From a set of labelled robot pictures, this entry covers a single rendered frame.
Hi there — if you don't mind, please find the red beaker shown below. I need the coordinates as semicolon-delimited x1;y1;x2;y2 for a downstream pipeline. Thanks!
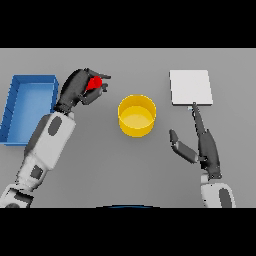
86;75;103;92

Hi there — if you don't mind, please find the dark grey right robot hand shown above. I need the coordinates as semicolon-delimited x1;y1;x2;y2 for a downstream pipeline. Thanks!
168;101;223;181

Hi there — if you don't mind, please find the pale square measuring scale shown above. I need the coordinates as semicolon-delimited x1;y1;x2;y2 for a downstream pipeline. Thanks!
168;69;214;107

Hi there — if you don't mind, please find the yellow bowl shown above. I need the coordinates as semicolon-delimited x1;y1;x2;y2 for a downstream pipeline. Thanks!
117;94;157;138

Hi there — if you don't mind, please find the blue tray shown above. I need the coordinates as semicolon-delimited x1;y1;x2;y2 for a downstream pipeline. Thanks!
0;74;60;147

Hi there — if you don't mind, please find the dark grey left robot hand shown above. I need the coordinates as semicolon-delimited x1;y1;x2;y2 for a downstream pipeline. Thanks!
53;68;112;115

